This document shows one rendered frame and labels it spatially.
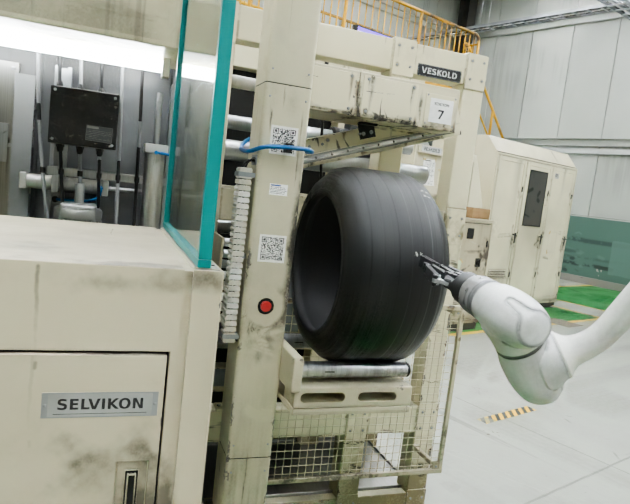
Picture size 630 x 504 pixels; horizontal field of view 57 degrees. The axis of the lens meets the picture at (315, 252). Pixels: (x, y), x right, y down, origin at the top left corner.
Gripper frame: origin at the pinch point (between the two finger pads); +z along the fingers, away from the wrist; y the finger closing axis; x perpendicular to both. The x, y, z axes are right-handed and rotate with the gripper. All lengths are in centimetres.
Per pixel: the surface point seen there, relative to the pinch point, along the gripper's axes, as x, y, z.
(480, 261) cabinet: 101, -316, 399
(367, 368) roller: 34.9, 4.7, 12.1
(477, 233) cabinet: 71, -306, 403
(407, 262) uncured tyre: 1.0, 3.6, 4.3
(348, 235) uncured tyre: -2.9, 17.7, 12.3
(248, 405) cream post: 49, 36, 18
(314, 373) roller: 36.3, 20.6, 11.8
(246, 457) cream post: 64, 35, 16
